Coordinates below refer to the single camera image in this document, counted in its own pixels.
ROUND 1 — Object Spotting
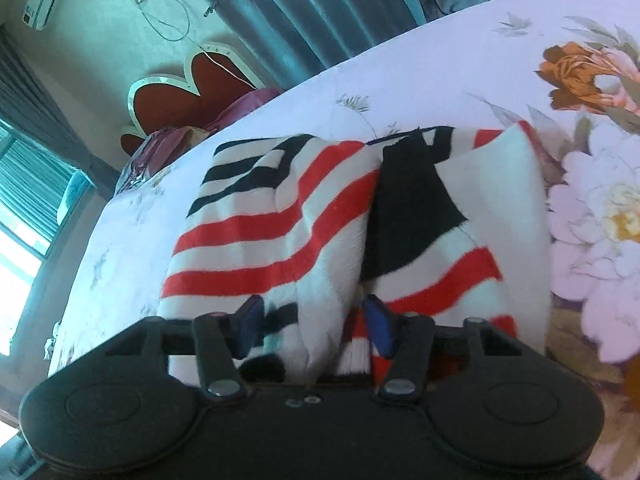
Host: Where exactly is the dark grey window curtain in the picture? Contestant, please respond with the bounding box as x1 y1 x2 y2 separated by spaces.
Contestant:
1 27 119 200

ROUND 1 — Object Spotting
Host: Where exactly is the window with teal blinds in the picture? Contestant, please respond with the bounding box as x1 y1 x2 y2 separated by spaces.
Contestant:
0 130 92 356

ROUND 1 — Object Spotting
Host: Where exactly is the white hanging cable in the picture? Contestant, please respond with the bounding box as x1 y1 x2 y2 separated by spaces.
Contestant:
127 0 256 92

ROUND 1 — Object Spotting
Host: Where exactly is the red heart-shaped headboard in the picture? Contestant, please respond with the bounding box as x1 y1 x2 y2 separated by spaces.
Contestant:
120 42 265 155

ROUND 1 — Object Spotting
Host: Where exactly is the purple pillow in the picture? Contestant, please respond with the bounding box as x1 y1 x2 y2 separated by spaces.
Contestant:
114 88 283 195

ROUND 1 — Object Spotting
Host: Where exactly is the white floral bed sheet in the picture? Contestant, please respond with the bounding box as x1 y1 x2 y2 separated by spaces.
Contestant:
51 0 639 479

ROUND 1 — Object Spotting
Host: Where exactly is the striped black red white sweater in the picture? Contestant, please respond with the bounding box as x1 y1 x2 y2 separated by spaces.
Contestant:
158 122 551 384

